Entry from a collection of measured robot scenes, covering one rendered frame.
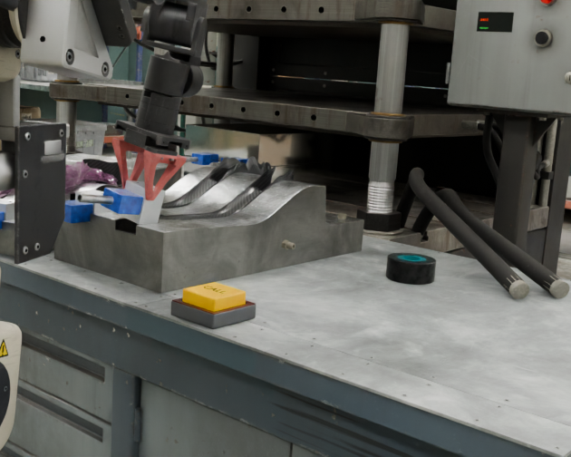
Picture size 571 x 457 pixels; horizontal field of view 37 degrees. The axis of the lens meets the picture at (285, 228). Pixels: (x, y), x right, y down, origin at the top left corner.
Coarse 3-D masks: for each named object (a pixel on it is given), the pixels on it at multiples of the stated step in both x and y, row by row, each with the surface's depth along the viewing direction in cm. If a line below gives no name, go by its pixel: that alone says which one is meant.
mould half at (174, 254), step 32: (224, 192) 148; (288, 192) 142; (320, 192) 146; (64, 224) 135; (96, 224) 129; (160, 224) 125; (192, 224) 127; (224, 224) 131; (256, 224) 135; (288, 224) 141; (320, 224) 148; (352, 224) 155; (64, 256) 136; (96, 256) 130; (128, 256) 125; (160, 256) 121; (192, 256) 125; (224, 256) 130; (256, 256) 136; (288, 256) 142; (320, 256) 149; (160, 288) 121
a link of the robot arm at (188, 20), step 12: (168, 0) 120; (180, 0) 117; (192, 0) 117; (204, 0) 120; (156, 12) 118; (168, 12) 118; (180, 12) 118; (192, 12) 117; (204, 12) 121; (156, 24) 119; (168, 24) 118; (180, 24) 118; (192, 24) 118; (156, 36) 120; (168, 36) 119; (180, 36) 119; (192, 36) 119
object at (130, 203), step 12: (132, 180) 127; (108, 192) 122; (120, 192) 122; (132, 192) 124; (144, 192) 123; (108, 204) 122; (120, 204) 120; (132, 204) 122; (144, 204) 123; (156, 204) 125; (132, 216) 125; (144, 216) 124; (156, 216) 126
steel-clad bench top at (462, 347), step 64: (0, 256) 137; (384, 256) 156; (448, 256) 160; (256, 320) 112; (320, 320) 113; (384, 320) 115; (448, 320) 117; (512, 320) 120; (384, 384) 92; (448, 384) 93; (512, 384) 94
